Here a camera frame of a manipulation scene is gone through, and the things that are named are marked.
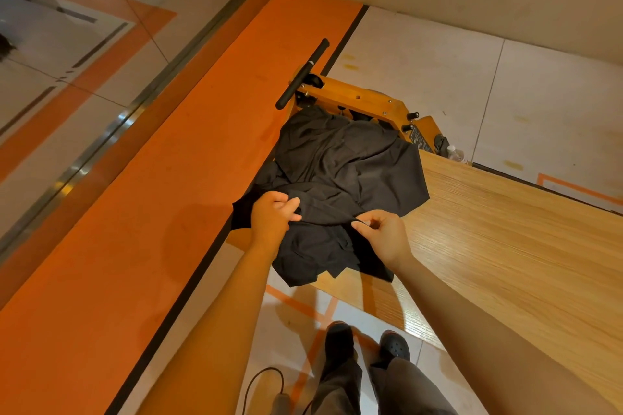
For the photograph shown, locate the person's grey trousers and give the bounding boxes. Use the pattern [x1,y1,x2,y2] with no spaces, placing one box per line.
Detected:
[311,355,459,415]

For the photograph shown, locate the person's right hand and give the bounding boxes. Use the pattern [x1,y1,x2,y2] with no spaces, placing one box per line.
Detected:
[351,209,414,272]

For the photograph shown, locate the person's left hand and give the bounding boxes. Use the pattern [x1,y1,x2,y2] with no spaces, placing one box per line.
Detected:
[250,191,303,255]

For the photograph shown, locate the black cable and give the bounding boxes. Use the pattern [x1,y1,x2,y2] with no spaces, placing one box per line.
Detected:
[241,366,291,415]

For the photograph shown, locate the yellow machine with black handle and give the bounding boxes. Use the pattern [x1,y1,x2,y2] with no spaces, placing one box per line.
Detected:
[275,38,449,159]

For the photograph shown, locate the person's left forearm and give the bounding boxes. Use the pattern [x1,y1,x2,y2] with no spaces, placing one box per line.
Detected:
[138,240,280,415]

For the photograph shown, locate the black garment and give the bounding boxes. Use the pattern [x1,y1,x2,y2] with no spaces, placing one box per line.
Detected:
[231,105,431,288]

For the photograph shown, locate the person's black shoe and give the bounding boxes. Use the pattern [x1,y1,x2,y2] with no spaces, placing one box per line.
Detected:
[324,321,355,363]
[378,330,411,363]

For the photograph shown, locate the person's black right shoe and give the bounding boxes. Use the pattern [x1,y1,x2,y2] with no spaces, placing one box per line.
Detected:
[378,330,411,363]

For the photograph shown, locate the person's black left shoe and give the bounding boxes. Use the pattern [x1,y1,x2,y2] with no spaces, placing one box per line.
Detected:
[324,321,355,363]

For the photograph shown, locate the person's right forearm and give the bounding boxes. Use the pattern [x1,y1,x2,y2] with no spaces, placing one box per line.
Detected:
[393,254,620,415]

